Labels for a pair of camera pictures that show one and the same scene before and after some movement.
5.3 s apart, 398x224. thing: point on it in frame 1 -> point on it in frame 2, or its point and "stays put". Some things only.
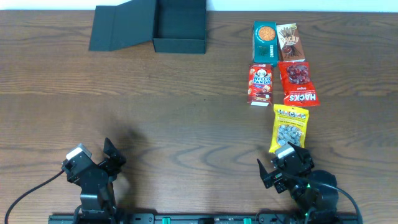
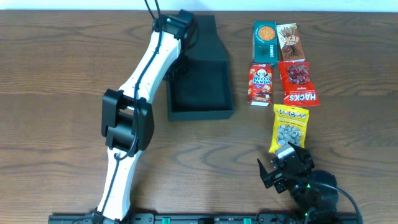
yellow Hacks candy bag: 290,124 stays put
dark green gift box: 175,26 -> 203,88
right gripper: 283,171 stays put
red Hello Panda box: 260,90 stays put
